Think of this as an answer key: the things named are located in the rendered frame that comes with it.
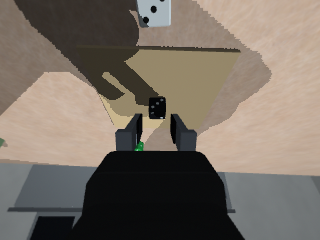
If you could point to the white die with black pips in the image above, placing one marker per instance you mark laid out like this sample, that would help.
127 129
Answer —
153 13

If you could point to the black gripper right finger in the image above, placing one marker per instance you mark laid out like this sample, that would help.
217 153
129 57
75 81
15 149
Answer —
184 139

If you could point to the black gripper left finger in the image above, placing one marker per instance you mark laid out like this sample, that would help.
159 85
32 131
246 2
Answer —
128 138

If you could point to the tan flat mat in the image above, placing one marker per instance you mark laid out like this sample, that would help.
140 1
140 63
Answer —
126 77

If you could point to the green die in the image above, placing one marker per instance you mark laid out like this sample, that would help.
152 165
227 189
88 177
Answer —
139 147

